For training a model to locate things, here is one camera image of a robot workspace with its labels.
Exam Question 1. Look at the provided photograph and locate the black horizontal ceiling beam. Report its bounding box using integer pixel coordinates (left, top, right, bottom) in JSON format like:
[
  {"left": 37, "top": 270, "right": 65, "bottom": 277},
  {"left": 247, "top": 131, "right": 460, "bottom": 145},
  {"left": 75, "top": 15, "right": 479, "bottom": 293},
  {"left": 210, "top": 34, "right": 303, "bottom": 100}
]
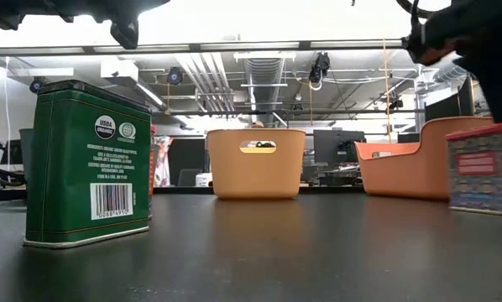
[{"left": 163, "top": 108, "right": 426, "bottom": 117}]

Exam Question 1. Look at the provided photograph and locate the silver ventilation duct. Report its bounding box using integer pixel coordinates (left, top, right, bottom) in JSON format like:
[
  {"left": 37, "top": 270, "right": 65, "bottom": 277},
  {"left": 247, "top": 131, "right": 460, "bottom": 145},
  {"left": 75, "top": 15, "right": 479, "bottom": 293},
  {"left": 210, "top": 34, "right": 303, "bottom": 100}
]
[{"left": 244, "top": 57, "right": 286, "bottom": 127}]

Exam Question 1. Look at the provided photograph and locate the orange plastic bin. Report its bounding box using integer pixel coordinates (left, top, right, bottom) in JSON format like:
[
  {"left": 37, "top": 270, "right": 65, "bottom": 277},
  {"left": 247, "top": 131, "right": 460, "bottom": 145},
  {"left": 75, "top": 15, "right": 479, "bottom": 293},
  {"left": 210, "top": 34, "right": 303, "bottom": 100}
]
[{"left": 353, "top": 116, "right": 495, "bottom": 201}]

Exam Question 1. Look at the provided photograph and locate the grey chair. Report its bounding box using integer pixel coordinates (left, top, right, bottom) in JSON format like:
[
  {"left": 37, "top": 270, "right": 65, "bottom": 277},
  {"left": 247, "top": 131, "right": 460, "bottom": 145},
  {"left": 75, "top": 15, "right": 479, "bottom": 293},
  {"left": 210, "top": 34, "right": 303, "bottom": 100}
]
[{"left": 176, "top": 168, "right": 203, "bottom": 188}]

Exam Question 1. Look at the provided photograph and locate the black hanging overhead camera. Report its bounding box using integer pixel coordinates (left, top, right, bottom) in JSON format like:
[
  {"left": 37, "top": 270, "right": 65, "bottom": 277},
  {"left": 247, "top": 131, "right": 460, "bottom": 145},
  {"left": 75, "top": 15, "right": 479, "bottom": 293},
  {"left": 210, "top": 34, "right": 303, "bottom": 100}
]
[{"left": 308, "top": 52, "right": 332, "bottom": 84}]

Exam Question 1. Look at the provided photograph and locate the floral cloth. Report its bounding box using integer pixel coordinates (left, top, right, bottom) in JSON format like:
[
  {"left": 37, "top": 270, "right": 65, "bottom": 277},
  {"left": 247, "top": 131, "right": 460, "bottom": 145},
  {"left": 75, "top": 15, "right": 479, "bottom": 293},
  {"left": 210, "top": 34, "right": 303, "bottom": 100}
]
[{"left": 154, "top": 135, "right": 175, "bottom": 188}]

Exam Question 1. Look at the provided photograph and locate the cluttered desk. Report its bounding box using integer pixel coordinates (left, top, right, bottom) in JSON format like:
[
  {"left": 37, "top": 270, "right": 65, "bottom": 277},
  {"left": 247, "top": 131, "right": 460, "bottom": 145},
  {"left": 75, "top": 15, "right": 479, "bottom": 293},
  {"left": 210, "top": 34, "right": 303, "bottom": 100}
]
[{"left": 300, "top": 162, "right": 363, "bottom": 188}]

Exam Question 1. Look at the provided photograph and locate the patterned tin red lid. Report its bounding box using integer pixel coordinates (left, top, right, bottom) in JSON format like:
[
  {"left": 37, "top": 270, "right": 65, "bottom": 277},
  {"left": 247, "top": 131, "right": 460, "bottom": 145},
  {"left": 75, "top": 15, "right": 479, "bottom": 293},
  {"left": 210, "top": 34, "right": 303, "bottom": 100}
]
[{"left": 445, "top": 122, "right": 502, "bottom": 217}]

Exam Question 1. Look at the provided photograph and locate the white wall cable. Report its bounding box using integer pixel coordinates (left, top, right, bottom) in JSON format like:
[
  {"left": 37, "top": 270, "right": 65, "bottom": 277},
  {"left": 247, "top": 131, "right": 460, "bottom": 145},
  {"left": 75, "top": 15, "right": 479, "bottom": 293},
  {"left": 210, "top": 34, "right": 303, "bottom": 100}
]
[{"left": 3, "top": 56, "right": 12, "bottom": 173}]

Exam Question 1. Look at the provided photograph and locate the round black ceiling device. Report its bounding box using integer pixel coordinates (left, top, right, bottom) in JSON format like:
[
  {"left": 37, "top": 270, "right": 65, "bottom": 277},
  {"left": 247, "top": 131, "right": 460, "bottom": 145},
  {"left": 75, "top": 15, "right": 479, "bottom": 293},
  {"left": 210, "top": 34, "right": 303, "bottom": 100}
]
[
  {"left": 166, "top": 66, "right": 184, "bottom": 86},
  {"left": 29, "top": 76, "right": 47, "bottom": 95}
]

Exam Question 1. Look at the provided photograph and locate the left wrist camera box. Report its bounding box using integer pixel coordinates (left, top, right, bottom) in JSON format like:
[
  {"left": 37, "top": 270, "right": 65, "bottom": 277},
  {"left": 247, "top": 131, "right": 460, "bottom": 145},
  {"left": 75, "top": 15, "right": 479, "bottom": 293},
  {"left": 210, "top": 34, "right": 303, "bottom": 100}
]
[{"left": 109, "top": 18, "right": 140, "bottom": 50}]

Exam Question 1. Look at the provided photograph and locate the black table edge rail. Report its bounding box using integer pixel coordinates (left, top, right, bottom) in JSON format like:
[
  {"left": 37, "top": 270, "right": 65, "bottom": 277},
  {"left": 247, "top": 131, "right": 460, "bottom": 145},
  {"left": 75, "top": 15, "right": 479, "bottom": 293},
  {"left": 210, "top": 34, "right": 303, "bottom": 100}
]
[{"left": 0, "top": 185, "right": 368, "bottom": 204}]

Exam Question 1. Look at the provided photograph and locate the yellow plastic bin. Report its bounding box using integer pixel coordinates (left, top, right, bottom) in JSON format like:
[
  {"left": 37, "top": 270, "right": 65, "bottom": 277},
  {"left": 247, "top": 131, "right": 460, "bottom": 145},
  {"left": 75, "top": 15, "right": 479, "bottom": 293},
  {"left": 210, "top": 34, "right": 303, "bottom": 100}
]
[{"left": 206, "top": 128, "right": 307, "bottom": 200}]

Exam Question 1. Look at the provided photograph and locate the ribbed silver duct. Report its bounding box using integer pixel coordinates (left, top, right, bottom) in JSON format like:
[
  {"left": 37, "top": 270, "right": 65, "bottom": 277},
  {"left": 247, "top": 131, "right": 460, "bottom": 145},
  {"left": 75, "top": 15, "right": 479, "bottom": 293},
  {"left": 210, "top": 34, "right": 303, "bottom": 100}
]
[{"left": 433, "top": 65, "right": 466, "bottom": 84}]

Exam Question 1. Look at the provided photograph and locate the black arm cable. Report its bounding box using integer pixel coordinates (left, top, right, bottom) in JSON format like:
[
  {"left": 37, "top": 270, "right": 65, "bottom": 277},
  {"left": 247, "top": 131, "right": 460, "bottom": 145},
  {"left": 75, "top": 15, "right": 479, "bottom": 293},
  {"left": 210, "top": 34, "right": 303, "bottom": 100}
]
[{"left": 395, "top": 0, "right": 428, "bottom": 39}]

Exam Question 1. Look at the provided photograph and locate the overhead frame bar with lights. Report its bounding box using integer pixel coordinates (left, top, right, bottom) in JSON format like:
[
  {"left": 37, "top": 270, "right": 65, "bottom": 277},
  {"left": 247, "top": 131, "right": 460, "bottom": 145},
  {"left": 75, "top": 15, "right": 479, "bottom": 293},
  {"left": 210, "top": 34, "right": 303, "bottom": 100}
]
[{"left": 0, "top": 39, "right": 405, "bottom": 58}]

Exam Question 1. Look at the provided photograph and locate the black monitor back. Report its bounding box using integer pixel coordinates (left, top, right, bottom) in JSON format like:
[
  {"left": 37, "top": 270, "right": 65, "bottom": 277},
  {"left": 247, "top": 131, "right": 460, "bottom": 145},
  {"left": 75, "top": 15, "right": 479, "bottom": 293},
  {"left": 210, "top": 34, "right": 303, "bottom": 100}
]
[{"left": 424, "top": 92, "right": 461, "bottom": 123}]

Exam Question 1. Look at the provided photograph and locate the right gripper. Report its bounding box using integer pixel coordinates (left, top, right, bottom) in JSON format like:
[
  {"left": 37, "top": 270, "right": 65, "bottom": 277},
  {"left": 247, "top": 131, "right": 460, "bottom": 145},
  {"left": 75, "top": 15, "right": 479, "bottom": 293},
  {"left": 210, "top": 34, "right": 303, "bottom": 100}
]
[{"left": 403, "top": 0, "right": 502, "bottom": 124}]

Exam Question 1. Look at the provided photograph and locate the teal plastic bin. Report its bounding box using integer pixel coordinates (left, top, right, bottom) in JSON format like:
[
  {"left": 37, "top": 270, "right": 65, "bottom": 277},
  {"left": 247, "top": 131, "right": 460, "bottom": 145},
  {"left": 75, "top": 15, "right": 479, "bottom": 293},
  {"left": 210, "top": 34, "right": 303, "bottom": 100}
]
[{"left": 18, "top": 128, "right": 34, "bottom": 188}]

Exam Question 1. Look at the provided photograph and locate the black cable bundle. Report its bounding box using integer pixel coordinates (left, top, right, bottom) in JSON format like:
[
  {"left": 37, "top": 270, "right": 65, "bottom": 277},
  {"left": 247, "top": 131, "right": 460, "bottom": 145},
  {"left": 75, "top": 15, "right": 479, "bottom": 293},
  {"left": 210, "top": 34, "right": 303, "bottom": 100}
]
[{"left": 0, "top": 164, "right": 27, "bottom": 188}]

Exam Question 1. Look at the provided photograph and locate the green spice tin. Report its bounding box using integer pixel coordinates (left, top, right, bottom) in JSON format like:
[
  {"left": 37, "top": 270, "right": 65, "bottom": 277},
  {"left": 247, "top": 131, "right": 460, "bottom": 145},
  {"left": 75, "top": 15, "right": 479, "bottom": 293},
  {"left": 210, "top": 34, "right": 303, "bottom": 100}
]
[{"left": 23, "top": 79, "right": 153, "bottom": 249}]

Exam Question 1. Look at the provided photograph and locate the dark partition panel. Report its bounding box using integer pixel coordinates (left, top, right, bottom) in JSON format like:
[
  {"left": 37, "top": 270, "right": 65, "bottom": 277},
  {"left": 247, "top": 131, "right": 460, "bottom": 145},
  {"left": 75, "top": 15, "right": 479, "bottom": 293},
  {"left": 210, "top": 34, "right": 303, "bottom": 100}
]
[{"left": 168, "top": 138, "right": 208, "bottom": 188}]

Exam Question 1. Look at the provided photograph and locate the black upright panel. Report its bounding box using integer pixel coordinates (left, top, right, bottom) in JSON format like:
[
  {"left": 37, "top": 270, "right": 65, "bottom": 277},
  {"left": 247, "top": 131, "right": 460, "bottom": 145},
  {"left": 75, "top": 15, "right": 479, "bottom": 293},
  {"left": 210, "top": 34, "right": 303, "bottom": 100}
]
[{"left": 458, "top": 74, "right": 476, "bottom": 118}]

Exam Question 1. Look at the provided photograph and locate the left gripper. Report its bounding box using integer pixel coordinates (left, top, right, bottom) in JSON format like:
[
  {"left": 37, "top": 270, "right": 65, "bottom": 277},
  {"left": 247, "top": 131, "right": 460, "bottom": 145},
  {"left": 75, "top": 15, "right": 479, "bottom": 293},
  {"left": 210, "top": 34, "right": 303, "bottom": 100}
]
[{"left": 89, "top": 0, "right": 171, "bottom": 23}]

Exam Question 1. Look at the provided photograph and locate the white ceiling unit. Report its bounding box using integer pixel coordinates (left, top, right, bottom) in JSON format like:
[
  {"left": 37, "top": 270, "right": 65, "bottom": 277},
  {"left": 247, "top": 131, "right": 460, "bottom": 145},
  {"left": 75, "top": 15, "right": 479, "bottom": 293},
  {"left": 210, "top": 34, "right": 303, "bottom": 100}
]
[{"left": 100, "top": 58, "right": 139, "bottom": 81}]

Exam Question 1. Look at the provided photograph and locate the white ceiling light fixture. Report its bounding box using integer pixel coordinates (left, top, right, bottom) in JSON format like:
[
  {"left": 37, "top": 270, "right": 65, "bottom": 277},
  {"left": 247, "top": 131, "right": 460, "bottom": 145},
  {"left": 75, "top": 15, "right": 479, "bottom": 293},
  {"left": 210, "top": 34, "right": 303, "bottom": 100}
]
[{"left": 13, "top": 67, "right": 75, "bottom": 78}]

